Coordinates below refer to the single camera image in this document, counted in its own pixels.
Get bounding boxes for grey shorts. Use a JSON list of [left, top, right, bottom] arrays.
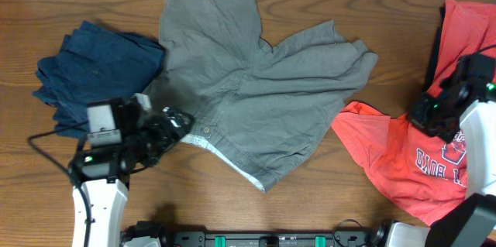
[[146, 0, 378, 192]]

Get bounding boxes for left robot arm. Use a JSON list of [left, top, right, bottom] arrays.
[[68, 94, 195, 247]]

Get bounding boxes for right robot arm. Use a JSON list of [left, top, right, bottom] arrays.
[[380, 51, 495, 247]]

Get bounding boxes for black garment under red shirt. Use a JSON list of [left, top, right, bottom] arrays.
[[422, 5, 446, 92]]

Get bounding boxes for red printed t-shirt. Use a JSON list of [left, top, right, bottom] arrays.
[[332, 0, 495, 225]]

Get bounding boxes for folded navy blue shorts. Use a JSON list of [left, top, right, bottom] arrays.
[[33, 21, 166, 139]]

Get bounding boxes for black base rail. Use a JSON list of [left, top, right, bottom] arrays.
[[119, 218, 388, 247]]

